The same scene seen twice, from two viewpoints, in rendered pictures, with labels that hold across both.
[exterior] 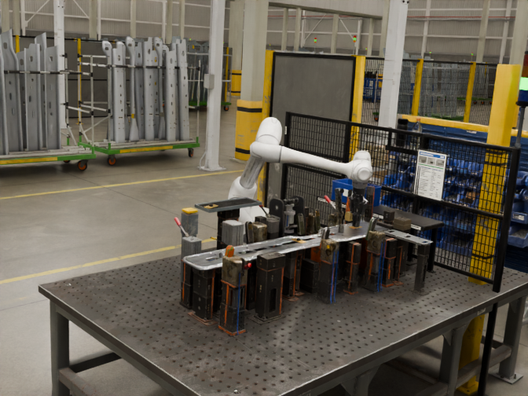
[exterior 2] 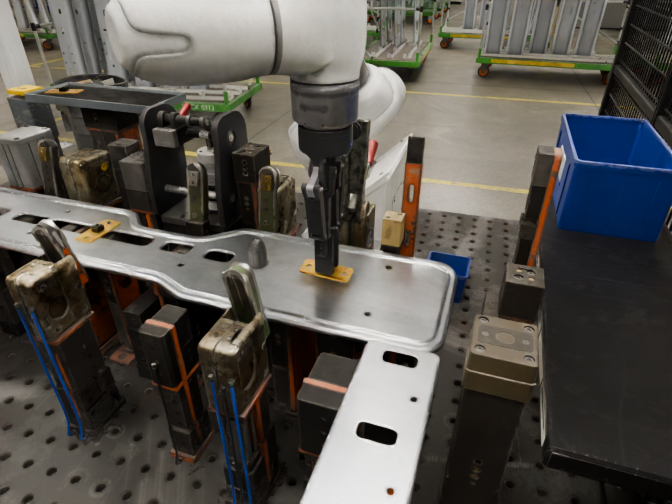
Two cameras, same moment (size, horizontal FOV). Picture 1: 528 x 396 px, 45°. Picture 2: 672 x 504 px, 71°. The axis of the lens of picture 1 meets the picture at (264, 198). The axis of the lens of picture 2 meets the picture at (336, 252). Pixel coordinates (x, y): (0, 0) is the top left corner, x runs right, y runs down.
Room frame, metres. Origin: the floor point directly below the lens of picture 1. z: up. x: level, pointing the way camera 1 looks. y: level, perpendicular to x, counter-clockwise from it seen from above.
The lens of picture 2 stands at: (3.35, -1.11, 1.44)
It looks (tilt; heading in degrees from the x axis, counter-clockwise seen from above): 32 degrees down; 61
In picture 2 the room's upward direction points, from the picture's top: straight up
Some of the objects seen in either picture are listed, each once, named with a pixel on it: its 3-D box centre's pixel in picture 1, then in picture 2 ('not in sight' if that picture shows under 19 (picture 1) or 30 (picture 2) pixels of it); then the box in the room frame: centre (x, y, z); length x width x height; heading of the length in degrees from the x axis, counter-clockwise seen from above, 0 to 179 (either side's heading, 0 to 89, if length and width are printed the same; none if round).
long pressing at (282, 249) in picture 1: (296, 242); (87, 233); (3.32, -0.19, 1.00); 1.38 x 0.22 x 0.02; 132
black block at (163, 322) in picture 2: (353, 268); (181, 389); (3.39, -0.52, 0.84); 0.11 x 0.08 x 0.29; 42
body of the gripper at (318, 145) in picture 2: (358, 194); (325, 154); (3.65, -0.55, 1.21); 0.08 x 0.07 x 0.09; 42
